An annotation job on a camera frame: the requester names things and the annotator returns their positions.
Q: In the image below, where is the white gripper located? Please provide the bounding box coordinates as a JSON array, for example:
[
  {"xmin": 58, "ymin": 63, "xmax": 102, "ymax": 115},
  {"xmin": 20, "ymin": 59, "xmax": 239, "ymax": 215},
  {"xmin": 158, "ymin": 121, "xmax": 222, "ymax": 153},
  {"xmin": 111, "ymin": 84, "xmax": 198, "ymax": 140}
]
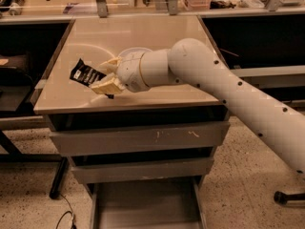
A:
[{"xmin": 90, "ymin": 51, "xmax": 150, "ymax": 94}]

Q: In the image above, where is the black rxbar chocolate wrapper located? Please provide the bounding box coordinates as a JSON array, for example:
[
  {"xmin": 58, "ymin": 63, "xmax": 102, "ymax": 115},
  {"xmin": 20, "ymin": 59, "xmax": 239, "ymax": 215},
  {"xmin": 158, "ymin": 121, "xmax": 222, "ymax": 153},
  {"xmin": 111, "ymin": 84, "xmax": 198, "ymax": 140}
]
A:
[{"xmin": 70, "ymin": 59, "xmax": 105, "ymax": 87}]

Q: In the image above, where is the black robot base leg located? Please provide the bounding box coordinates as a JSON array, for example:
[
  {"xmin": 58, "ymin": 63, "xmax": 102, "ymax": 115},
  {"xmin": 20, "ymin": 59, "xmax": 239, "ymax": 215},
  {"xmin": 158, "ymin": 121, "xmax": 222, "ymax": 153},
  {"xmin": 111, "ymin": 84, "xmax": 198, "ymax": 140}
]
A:
[{"xmin": 274, "ymin": 191, "xmax": 305, "ymax": 206}]

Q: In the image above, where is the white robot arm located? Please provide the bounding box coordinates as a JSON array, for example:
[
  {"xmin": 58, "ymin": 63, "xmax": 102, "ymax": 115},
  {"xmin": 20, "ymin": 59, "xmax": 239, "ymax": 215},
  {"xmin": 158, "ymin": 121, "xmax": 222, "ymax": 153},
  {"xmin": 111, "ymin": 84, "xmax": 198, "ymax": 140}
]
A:
[{"xmin": 90, "ymin": 38, "xmax": 305, "ymax": 174}]

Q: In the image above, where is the top grey drawer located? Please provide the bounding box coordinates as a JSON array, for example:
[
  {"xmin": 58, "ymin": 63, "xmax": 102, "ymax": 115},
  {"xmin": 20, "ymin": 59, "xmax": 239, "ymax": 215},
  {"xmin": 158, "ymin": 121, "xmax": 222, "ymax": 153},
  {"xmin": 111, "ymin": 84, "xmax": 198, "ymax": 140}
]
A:
[{"xmin": 51, "ymin": 121, "xmax": 230, "ymax": 156}]

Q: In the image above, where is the grey drawer cabinet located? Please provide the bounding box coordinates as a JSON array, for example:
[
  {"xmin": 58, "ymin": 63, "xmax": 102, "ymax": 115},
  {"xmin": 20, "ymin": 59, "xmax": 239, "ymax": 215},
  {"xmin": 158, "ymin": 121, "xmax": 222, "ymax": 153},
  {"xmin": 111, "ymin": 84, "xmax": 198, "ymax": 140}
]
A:
[{"xmin": 32, "ymin": 14, "xmax": 244, "ymax": 229}]

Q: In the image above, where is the middle grey drawer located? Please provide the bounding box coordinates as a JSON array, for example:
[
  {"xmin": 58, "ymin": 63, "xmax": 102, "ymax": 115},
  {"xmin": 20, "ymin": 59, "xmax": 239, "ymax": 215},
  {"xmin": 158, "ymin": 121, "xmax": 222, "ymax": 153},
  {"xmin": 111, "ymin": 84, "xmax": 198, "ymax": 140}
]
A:
[{"xmin": 69, "ymin": 157, "xmax": 214, "ymax": 184}]

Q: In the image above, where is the open bottom grey drawer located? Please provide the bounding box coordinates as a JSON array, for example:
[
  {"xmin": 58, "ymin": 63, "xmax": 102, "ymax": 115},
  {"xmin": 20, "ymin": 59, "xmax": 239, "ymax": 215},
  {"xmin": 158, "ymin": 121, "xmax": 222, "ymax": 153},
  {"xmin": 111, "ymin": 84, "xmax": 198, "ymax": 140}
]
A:
[{"xmin": 90, "ymin": 177, "xmax": 207, "ymax": 229}]

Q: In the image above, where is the white bowl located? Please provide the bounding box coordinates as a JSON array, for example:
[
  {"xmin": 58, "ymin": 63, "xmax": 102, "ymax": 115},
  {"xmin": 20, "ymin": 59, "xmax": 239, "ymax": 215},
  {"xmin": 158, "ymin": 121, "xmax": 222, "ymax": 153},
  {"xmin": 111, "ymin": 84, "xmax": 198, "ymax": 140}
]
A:
[{"xmin": 118, "ymin": 47, "xmax": 152, "ymax": 57}]

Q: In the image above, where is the black desk leg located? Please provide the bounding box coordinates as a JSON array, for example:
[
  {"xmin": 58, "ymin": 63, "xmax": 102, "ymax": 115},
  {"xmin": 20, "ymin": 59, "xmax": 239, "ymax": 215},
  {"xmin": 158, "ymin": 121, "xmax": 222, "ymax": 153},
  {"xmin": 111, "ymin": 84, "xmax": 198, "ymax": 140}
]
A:
[{"xmin": 49, "ymin": 157, "xmax": 68, "ymax": 199}]

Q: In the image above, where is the black floor cable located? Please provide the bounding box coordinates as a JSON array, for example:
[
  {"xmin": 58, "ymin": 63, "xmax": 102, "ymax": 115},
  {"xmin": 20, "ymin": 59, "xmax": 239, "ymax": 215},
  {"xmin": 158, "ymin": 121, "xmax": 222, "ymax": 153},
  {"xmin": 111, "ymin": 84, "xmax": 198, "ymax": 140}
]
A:
[{"xmin": 54, "ymin": 194, "xmax": 78, "ymax": 229}]

